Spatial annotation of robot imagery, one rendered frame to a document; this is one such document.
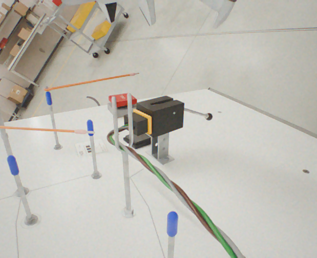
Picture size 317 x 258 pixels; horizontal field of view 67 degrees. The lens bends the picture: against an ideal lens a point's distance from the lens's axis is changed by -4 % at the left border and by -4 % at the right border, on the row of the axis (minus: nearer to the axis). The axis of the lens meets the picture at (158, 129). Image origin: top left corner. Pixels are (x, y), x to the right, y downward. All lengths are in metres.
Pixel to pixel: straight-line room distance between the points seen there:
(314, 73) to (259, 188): 1.43
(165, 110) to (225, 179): 0.13
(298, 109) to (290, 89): 0.16
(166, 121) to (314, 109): 1.32
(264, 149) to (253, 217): 0.17
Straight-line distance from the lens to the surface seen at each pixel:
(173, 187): 0.18
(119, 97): 0.55
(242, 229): 0.30
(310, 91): 1.67
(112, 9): 0.34
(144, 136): 0.43
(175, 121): 0.36
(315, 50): 1.86
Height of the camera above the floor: 1.35
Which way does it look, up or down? 37 degrees down
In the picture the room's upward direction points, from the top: 57 degrees counter-clockwise
